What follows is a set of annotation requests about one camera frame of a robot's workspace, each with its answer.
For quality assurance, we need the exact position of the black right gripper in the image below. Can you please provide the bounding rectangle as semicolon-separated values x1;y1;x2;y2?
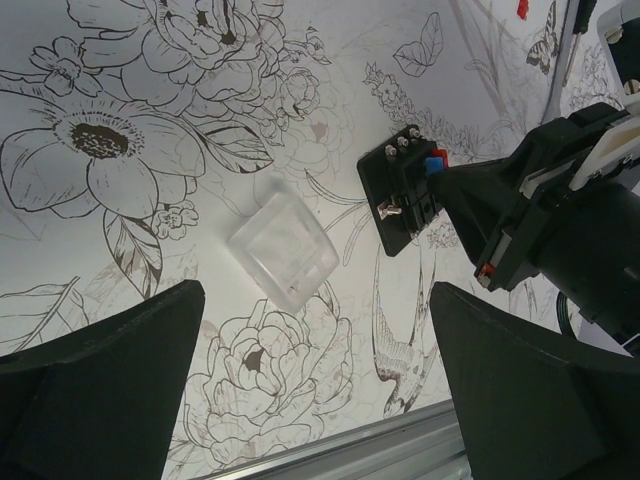
429;103;633;291

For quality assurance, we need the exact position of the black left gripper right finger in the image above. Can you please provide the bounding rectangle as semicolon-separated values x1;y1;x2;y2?
430;282;639;479

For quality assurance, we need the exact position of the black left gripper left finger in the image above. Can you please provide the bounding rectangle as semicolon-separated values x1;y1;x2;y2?
1;280;205;479

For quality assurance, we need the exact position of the blue blade fuse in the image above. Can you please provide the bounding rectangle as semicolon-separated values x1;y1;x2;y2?
424;157;448;176

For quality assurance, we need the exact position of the black fuse box base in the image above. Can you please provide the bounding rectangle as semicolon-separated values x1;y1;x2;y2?
356;124;442;257

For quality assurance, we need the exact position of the red blade fuse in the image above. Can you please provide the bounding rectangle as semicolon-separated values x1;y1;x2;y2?
432;149;448;166

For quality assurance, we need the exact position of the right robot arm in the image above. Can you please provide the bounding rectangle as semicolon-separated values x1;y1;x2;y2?
428;103;639;355

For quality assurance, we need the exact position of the small red fuse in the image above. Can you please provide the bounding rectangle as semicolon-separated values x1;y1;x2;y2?
516;0;529;21

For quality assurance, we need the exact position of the clear plastic fuse box cover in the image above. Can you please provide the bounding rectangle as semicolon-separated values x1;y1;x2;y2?
222;175;340;314

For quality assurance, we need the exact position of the ratchet wrench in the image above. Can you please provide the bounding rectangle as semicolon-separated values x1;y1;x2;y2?
541;27;576;124

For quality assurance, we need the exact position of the aluminium frame rail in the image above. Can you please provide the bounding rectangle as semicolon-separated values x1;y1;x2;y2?
214;400;473;480

